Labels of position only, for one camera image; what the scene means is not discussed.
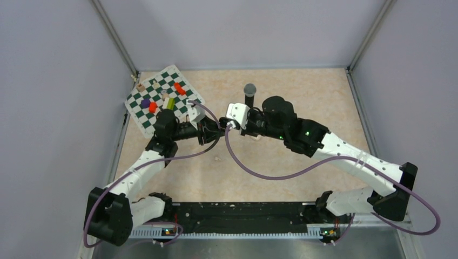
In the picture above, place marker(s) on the left corner post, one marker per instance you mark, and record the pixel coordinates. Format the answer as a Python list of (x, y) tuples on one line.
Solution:
[(115, 38)]

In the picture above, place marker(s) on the red block long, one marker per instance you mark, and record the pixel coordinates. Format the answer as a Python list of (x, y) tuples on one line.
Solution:
[(179, 89)]

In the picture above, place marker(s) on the right corner post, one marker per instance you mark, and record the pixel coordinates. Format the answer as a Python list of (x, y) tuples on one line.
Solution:
[(371, 33)]

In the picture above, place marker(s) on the grey cylinder piece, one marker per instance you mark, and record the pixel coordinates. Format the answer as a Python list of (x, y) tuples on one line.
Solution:
[(164, 94)]

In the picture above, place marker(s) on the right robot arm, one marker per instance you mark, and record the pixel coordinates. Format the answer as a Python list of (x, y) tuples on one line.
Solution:
[(387, 182)]

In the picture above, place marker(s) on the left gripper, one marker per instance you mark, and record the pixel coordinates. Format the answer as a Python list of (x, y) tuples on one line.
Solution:
[(212, 130)]

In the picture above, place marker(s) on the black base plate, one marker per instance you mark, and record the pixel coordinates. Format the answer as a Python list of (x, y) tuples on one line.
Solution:
[(248, 217)]

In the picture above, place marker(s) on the yellow-green block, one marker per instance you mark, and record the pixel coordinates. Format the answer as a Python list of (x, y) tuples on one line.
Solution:
[(171, 104)]

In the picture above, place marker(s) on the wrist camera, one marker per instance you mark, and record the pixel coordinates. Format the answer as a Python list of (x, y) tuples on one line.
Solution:
[(238, 112), (195, 114)]

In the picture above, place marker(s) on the tan wooden block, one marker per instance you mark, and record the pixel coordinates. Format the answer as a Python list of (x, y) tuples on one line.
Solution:
[(140, 88)]

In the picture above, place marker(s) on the cream chess piece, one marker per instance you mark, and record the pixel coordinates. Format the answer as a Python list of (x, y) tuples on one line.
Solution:
[(156, 85)]

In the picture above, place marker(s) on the corner post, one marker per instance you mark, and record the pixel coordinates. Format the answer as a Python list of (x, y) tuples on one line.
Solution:
[(371, 33), (115, 38)]

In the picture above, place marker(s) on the green white chessboard mat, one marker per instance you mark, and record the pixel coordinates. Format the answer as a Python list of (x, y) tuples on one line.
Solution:
[(166, 78)]

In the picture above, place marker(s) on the red block small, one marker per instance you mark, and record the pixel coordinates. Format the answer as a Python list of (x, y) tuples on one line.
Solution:
[(152, 108)]

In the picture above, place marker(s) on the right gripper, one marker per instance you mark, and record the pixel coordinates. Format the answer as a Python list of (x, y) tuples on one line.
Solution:
[(247, 130)]

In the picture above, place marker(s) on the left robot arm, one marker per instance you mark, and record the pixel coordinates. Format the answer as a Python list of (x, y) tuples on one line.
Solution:
[(143, 175)]

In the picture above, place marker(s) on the purple block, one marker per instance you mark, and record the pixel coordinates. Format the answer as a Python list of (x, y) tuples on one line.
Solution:
[(145, 103)]

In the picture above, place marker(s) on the white block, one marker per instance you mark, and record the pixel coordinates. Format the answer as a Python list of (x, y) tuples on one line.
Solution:
[(166, 103)]

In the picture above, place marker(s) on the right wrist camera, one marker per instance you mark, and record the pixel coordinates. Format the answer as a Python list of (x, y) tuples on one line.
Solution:
[(238, 112)]

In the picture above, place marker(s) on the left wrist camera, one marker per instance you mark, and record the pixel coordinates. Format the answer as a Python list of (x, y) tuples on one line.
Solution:
[(195, 114)]

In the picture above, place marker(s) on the white earbud case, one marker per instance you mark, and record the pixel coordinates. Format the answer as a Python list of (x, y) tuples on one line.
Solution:
[(257, 138)]

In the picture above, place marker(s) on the black microphone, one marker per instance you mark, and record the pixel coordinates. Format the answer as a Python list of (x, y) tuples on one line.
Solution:
[(249, 92)]

